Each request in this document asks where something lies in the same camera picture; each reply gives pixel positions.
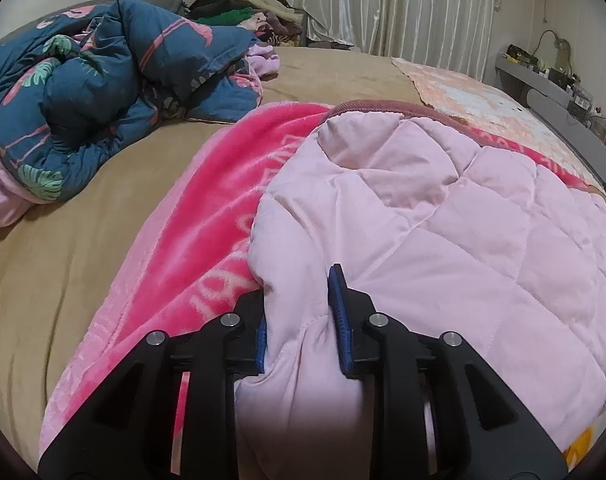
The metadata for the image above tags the blue floral duvet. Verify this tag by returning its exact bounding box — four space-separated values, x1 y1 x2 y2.
0 0 281 236

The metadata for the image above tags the pink printed fleece blanket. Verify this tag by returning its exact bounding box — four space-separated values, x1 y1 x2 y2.
38 101 606 480

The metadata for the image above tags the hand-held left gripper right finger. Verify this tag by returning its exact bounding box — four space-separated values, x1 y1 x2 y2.
328 263 569 480

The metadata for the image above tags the grey curved shelf unit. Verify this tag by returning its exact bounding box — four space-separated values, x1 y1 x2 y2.
494 52 606 198

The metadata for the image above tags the white satin curtain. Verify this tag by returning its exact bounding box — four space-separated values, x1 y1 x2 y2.
278 0 499 83

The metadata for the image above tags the pink quilted jacket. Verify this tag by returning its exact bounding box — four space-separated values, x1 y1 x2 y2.
235 100 606 480

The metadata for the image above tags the pile of folded clothes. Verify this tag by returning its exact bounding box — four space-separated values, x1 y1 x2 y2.
185 0 304 48

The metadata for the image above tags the peach patterned blanket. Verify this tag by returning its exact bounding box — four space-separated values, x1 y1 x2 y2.
392 56 606 196

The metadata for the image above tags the bed with tan sheet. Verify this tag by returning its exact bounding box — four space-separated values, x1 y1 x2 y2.
0 45 606 471

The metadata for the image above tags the clutter of small electronics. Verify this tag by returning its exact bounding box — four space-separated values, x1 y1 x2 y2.
506 30 606 156

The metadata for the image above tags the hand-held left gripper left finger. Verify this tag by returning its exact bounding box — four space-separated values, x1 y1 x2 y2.
38 290 269 480

